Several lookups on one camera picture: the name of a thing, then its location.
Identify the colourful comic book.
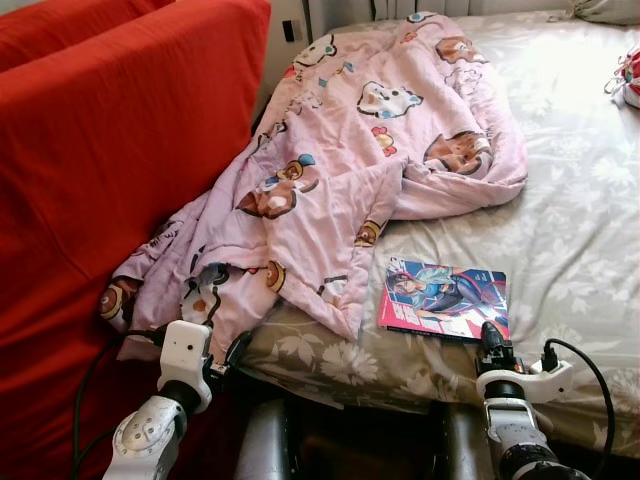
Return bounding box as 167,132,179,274
376,255,511,343

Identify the silver robot left leg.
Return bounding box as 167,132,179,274
235,398,301,480

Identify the silver robot leg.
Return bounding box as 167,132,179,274
235,398,301,480
430,400,481,480

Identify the silver robot right leg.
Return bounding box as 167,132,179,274
430,400,481,480

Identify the beige floral bed sheet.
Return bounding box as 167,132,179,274
235,10,640,461

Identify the red fabric cushion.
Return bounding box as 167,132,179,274
0,0,273,480
0,0,179,73

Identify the pink cartoon print blanket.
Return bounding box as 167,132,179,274
98,10,529,363

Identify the red white blue star bolster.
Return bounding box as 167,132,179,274
605,45,640,109

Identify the grey striped curtain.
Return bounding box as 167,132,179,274
305,0,571,26

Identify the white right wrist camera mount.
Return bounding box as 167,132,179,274
475,360,576,404

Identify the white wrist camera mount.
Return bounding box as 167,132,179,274
475,360,576,404
158,320,214,413

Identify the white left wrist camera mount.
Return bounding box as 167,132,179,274
158,320,214,413

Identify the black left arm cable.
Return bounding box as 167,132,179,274
70,325,166,480

